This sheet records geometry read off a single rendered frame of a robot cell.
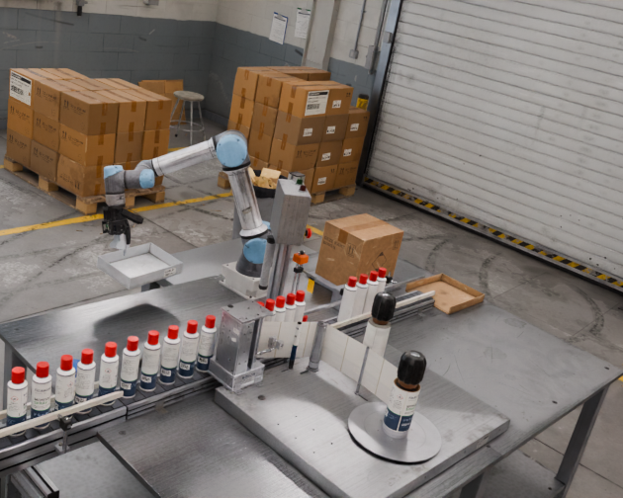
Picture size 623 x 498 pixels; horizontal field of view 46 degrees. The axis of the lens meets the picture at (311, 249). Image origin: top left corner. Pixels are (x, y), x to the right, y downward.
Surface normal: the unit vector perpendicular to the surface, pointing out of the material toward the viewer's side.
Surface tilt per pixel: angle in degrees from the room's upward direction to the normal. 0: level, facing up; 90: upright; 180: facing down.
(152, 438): 0
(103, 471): 1
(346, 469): 0
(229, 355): 90
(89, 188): 92
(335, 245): 90
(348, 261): 90
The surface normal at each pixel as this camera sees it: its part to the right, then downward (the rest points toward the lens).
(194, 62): 0.75, 0.37
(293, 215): 0.18, 0.40
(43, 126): -0.62, 0.19
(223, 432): 0.18, -0.91
